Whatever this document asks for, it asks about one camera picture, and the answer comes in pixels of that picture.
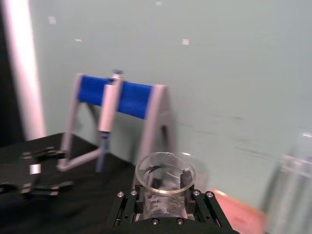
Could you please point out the grey stand with blue bar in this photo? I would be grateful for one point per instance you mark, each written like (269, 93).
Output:
(136, 102)

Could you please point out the black table cloth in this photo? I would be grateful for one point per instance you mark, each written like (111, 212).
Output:
(85, 195)

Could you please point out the white upright post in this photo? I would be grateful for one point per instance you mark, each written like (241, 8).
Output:
(22, 73)

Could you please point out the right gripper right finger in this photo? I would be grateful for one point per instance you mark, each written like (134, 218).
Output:
(203, 207)

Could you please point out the grey pipette with blue tip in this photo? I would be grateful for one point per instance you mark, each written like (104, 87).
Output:
(108, 109)

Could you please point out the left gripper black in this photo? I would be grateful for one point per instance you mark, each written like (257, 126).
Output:
(26, 178)

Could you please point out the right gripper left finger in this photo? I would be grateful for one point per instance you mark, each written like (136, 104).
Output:
(126, 204)

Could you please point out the clear glass beaker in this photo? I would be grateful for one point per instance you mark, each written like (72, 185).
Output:
(158, 206)

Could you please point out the flat pink object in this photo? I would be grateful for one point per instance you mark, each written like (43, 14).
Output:
(239, 212)

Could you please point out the tall clear plastic cylinder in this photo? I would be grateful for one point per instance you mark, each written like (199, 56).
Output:
(290, 185)

